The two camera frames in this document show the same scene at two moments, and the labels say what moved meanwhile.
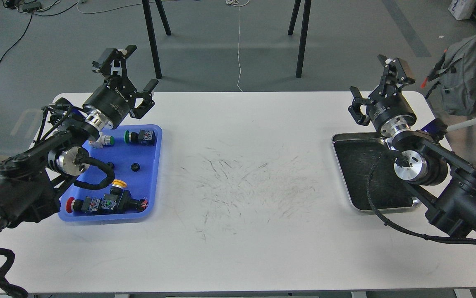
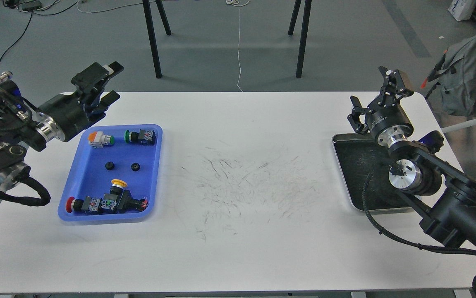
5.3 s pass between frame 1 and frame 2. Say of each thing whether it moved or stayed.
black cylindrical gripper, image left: moved
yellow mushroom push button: stayed
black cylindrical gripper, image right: moved
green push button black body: stayed
